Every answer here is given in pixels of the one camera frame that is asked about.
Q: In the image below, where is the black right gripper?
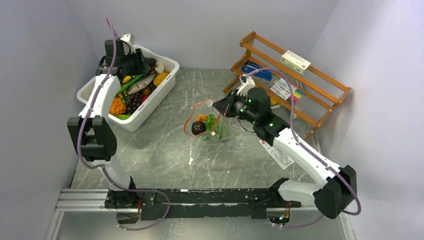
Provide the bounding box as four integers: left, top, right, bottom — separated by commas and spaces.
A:
212, 88, 258, 125

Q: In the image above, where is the white mushroom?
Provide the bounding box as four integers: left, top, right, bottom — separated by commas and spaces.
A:
154, 61, 165, 74

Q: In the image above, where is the clear zip bag orange zipper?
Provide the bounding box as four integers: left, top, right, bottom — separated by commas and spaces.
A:
183, 98, 231, 143

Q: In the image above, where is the green napa cabbage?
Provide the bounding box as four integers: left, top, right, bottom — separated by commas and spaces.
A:
201, 114, 230, 143

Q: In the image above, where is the small orange fruit piece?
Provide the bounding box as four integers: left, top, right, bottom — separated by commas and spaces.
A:
195, 114, 209, 122

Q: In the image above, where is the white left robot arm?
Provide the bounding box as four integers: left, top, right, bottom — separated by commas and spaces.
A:
67, 37, 150, 208

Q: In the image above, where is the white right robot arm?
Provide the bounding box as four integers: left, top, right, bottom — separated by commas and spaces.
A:
212, 87, 358, 219

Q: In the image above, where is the white plastic food bin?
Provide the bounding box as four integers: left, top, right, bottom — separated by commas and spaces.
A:
68, 40, 180, 132

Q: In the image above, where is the dark purple grape bunch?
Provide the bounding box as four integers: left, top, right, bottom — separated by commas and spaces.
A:
126, 92, 144, 115

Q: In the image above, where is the blue stapler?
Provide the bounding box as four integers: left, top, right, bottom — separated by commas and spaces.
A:
241, 60, 273, 82

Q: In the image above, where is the orange spiky dragon fruit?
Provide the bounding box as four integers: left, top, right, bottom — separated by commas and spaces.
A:
109, 96, 127, 116

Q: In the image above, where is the coloured marker pen set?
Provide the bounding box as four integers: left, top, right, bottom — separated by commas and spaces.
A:
270, 78, 304, 103

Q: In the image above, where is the green starfruit slice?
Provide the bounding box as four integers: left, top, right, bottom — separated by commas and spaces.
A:
116, 114, 131, 121

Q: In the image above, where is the orange wooden rack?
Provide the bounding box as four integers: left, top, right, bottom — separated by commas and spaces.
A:
223, 31, 351, 140

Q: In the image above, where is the white box on rack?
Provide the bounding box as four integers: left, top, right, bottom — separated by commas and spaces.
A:
280, 50, 311, 75

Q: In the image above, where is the white printed leaflet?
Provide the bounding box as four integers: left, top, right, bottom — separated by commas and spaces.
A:
259, 140, 294, 170

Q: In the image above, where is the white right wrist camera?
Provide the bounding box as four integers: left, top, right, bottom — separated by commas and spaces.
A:
236, 74, 255, 96

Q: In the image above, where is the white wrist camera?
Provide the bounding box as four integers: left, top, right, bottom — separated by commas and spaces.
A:
120, 33, 135, 46
236, 74, 255, 96

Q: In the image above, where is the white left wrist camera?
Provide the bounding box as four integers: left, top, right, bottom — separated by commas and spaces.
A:
120, 33, 135, 46

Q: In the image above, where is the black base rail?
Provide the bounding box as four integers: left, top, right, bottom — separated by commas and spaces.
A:
104, 181, 301, 224

